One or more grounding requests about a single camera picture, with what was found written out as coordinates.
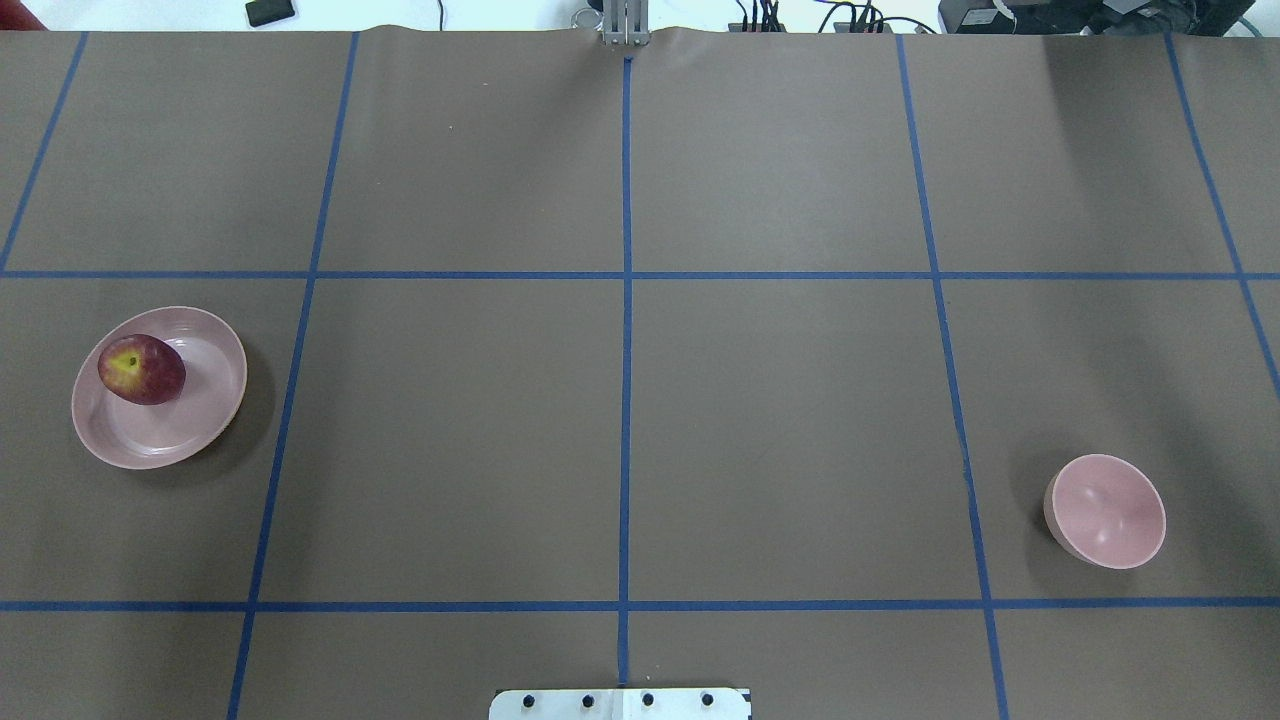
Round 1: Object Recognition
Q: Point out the aluminium frame post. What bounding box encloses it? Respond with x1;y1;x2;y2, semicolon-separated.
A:
600;0;650;47

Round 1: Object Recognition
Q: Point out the small black box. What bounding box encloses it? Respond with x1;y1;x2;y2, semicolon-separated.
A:
244;0;296;28

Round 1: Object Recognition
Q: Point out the red apple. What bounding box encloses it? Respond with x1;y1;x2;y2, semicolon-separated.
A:
96;333;187;406

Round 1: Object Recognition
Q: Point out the pink plate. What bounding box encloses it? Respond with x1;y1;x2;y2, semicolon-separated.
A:
70;306;248;470

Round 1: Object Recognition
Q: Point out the pink bowl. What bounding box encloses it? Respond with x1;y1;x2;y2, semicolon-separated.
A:
1042;454;1167;571

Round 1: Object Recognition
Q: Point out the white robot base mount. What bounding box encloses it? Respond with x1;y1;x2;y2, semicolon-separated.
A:
488;687;753;719

